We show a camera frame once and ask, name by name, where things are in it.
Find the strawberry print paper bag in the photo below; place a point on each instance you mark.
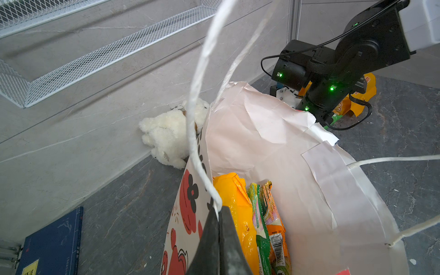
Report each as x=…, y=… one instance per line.
x=336, y=222

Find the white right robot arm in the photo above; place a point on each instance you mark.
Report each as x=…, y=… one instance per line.
x=385, y=34

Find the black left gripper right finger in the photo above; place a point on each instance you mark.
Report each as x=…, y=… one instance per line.
x=232, y=260

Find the white plush bear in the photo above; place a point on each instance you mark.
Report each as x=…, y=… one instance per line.
x=166, y=135

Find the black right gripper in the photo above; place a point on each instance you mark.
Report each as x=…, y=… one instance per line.
x=300, y=63

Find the orange snack bag in bag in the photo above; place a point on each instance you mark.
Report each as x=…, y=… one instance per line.
x=279, y=257

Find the orange yellow snack bag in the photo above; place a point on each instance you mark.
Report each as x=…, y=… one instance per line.
x=232, y=190

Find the green corn chip bag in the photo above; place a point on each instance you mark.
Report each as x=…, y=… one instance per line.
x=331, y=120

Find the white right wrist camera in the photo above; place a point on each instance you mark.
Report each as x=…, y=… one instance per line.
x=285, y=94

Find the large yellow snack bag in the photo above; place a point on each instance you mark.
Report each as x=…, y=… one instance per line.
x=346, y=105

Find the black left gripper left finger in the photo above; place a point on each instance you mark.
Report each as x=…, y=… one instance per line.
x=207, y=258

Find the white wire mesh basket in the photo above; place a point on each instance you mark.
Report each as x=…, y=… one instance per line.
x=48, y=46

